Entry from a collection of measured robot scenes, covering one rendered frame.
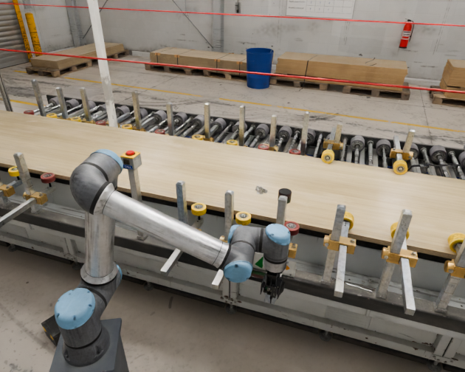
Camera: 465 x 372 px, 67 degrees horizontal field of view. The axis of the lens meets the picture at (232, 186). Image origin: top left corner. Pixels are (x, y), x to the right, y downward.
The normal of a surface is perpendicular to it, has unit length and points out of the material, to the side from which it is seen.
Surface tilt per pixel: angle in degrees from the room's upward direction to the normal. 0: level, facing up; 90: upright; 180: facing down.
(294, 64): 90
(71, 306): 5
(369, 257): 90
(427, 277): 90
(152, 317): 0
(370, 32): 90
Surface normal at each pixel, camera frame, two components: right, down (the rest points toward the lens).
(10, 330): 0.01, -0.86
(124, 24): -0.37, 0.48
